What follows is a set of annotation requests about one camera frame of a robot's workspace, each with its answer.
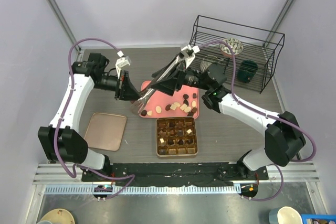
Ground beige plate bottom left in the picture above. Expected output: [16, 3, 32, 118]
[38, 208, 75, 224]

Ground metal tongs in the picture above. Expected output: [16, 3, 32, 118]
[131, 52, 184, 114]

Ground white bowl bottom right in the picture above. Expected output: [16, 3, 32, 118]
[268, 206, 303, 224]

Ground striped ceramic cup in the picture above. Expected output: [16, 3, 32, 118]
[199, 55, 223, 72]

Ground gold chocolate box with tray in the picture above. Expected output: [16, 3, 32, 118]
[155, 116, 198, 158]

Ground brown leaf chocolate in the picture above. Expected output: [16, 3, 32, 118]
[165, 104, 171, 111]

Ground pink plastic tray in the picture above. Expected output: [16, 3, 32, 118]
[139, 86, 200, 119]

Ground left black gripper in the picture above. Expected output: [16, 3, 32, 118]
[94, 70, 143, 101]

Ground blue box corner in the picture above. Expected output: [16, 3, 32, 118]
[301, 214, 336, 224]

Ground black wire rack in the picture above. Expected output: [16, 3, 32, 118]
[190, 15, 285, 93]

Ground floral ceramic bowl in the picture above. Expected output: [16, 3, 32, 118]
[219, 38, 244, 58]

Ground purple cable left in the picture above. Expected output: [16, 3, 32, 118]
[54, 37, 136, 200]

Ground dark green mug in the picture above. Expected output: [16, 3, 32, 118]
[237, 60, 258, 83]

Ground white oval chocolate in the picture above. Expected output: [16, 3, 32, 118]
[155, 106, 162, 113]

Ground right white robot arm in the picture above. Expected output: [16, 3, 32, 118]
[132, 62, 306, 179]

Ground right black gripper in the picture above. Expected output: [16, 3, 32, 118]
[151, 55, 212, 97]

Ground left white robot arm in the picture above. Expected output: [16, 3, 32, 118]
[38, 53, 140, 182]

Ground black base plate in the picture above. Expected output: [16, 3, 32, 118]
[98, 162, 269, 187]

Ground rose gold tin lid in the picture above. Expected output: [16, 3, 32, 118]
[85, 113, 127, 152]

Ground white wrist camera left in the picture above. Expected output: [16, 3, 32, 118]
[115, 50, 131, 78]

